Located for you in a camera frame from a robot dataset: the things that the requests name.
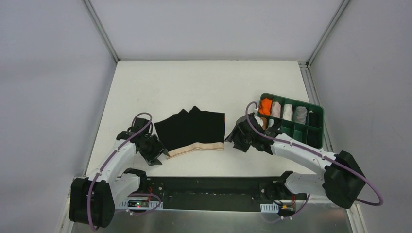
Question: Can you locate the black rolled underwear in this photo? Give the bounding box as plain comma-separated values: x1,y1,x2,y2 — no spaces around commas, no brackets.
308,111,323,128

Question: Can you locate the white rolled underwear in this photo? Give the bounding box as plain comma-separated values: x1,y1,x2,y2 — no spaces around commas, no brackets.
282,104,293,121

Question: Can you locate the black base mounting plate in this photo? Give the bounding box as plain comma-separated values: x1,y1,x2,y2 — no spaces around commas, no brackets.
116,176,308,213

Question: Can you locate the black underwear beige waistband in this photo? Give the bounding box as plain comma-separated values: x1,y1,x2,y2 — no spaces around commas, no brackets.
154,106,225,159

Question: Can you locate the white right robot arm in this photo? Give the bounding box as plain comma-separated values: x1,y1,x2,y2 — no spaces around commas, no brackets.
225,114,366,209

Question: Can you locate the brown rolled underwear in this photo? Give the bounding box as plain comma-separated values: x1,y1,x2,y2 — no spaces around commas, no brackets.
260,117,268,130

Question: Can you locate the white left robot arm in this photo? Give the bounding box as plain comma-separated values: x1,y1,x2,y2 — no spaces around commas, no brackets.
69,113,168,231

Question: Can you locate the pink rolled underwear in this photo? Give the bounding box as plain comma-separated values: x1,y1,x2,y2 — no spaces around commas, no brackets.
270,101,282,118

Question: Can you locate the green compartment tray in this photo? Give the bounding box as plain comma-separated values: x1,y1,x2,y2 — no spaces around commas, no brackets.
258,93,324,149

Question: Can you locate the grey striped rolled underwear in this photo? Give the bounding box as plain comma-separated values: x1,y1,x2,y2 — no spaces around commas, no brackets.
294,106,308,125

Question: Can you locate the orange rolled underwear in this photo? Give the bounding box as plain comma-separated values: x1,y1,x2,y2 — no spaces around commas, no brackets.
258,98,273,116

